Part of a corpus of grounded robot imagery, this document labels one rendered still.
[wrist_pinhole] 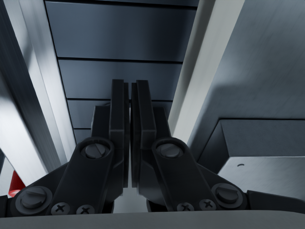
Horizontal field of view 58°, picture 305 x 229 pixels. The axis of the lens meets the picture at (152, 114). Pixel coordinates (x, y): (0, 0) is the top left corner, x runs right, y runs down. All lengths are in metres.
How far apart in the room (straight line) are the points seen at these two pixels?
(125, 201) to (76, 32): 0.10
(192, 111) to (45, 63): 0.09
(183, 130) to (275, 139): 0.18
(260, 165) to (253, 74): 0.11
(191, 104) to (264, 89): 0.16
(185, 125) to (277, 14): 0.12
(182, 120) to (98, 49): 0.06
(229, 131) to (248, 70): 0.08
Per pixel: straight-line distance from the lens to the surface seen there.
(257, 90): 0.30
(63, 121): 0.23
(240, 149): 0.31
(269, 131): 0.34
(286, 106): 0.34
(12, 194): 0.43
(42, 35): 0.17
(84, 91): 0.20
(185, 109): 0.16
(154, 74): 0.18
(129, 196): 0.17
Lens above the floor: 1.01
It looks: 36 degrees down
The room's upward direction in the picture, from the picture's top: 176 degrees clockwise
